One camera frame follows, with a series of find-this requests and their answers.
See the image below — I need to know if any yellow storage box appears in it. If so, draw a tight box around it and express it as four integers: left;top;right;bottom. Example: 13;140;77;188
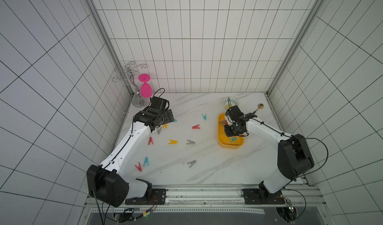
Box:
217;113;244;149

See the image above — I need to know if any grey clothespin front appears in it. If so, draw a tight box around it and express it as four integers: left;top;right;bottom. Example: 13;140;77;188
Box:
187;160;197;168

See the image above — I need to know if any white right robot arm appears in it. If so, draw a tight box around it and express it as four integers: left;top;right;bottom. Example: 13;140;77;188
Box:
224;106;315;200

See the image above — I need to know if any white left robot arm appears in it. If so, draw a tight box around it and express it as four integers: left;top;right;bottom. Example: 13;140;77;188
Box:
86;96;174;207

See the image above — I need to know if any patterned yellow blue bowl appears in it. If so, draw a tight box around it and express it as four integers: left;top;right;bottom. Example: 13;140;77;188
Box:
223;97;239;109

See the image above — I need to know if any pink plastic wine glass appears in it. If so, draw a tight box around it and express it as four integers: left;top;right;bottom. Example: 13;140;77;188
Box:
138;74;153;98

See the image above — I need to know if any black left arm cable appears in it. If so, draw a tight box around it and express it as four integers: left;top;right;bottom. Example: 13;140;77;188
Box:
101;88;166;178

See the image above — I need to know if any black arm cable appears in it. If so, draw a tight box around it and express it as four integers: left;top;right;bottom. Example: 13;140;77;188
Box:
101;88;166;178
227;97;329;193

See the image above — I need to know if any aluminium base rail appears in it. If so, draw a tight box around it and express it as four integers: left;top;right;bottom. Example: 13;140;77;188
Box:
119;185;327;215

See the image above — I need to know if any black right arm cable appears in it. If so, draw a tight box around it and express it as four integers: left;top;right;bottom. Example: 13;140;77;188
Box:
227;97;329;193

